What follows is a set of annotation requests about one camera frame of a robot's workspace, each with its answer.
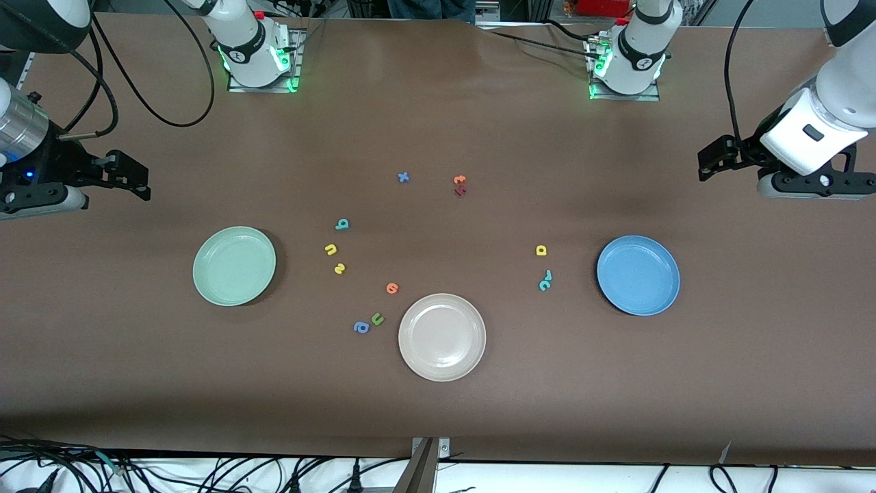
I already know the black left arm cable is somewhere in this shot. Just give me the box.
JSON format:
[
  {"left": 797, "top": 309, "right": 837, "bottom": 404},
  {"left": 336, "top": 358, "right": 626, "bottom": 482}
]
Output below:
[{"left": 724, "top": 0, "right": 762, "bottom": 141}]

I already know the blue plate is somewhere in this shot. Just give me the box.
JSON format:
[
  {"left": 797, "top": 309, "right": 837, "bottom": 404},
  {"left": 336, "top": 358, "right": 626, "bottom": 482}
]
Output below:
[{"left": 596, "top": 235, "right": 681, "bottom": 317}]

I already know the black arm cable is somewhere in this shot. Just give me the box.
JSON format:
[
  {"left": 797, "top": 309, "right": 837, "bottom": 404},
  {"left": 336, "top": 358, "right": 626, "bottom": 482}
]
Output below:
[
  {"left": 724, "top": 0, "right": 762, "bottom": 141},
  {"left": 58, "top": 0, "right": 216, "bottom": 141}
]

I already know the beige plate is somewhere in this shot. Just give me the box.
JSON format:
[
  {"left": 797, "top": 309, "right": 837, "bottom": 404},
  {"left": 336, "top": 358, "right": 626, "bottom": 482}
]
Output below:
[{"left": 398, "top": 293, "right": 487, "bottom": 382}]

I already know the green plate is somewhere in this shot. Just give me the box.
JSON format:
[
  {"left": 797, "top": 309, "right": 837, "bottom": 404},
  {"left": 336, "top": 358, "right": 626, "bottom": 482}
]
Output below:
[{"left": 192, "top": 226, "right": 277, "bottom": 307}]

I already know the red box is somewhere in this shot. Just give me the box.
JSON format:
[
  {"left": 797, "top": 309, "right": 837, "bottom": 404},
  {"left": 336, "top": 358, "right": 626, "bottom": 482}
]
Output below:
[{"left": 577, "top": 0, "right": 632, "bottom": 18}]

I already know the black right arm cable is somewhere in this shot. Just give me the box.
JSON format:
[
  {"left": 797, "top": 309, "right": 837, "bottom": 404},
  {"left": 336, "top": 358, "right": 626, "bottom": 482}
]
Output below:
[{"left": 58, "top": 0, "right": 216, "bottom": 141}]

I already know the metal table bracket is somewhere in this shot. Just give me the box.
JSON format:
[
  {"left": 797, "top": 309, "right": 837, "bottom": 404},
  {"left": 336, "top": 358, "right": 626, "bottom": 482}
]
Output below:
[{"left": 409, "top": 436, "right": 452, "bottom": 493}]

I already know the brown table cover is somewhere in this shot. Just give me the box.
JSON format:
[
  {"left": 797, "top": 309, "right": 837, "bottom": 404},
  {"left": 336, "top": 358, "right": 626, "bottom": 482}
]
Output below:
[{"left": 0, "top": 12, "right": 876, "bottom": 468}]

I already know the black cable on table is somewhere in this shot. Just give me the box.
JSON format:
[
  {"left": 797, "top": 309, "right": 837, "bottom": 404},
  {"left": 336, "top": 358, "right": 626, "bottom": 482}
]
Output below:
[{"left": 489, "top": 19, "right": 620, "bottom": 59}]

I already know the person in blue jeans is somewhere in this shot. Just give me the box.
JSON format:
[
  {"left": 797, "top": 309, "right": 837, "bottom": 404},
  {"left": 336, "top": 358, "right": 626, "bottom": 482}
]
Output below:
[{"left": 387, "top": 0, "right": 477, "bottom": 23}]

